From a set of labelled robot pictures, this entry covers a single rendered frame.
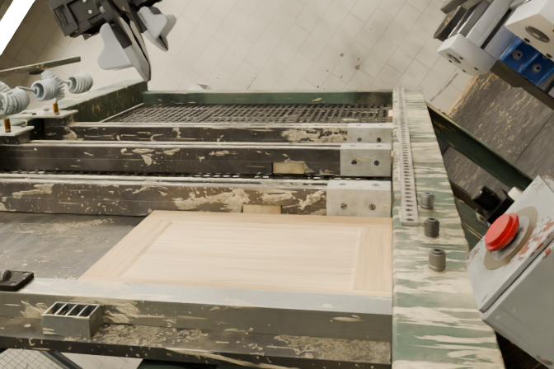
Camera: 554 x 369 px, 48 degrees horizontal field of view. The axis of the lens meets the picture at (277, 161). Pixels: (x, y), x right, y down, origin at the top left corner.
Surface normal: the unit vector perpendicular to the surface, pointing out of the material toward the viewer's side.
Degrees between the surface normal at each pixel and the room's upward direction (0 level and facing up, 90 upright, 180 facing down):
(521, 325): 90
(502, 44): 90
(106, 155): 90
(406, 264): 54
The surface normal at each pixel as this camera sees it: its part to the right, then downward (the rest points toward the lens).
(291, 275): -0.03, -0.97
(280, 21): -0.07, 0.11
